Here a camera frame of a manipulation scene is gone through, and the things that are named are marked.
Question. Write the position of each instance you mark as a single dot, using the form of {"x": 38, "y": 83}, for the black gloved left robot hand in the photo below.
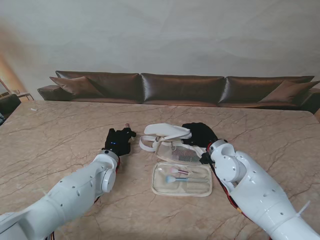
{"x": 117, "y": 142}

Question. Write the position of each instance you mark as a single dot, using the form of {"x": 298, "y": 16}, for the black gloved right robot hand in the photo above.
{"x": 201, "y": 133}

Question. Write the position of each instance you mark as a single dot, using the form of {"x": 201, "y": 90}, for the white zip tie loop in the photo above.
{"x": 173, "y": 147}

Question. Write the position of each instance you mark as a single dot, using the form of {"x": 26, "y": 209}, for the cream white cosmetics bag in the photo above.
{"x": 162, "y": 187}

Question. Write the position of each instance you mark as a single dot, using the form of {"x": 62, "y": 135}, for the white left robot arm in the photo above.
{"x": 75, "y": 190}

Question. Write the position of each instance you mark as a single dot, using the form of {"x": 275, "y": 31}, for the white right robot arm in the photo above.
{"x": 255, "y": 190}

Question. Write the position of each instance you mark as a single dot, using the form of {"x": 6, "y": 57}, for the brown leather sofa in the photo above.
{"x": 182, "y": 87}

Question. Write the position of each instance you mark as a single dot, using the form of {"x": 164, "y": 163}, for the brown sofa cushion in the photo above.
{"x": 75, "y": 86}
{"x": 290, "y": 91}

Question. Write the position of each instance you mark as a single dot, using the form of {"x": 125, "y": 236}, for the small wooden side table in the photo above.
{"x": 25, "y": 95}

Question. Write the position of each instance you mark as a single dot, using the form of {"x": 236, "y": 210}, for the dark armchair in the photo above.
{"x": 8, "y": 102}

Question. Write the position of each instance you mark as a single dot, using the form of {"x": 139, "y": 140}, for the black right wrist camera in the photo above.
{"x": 205, "y": 158}

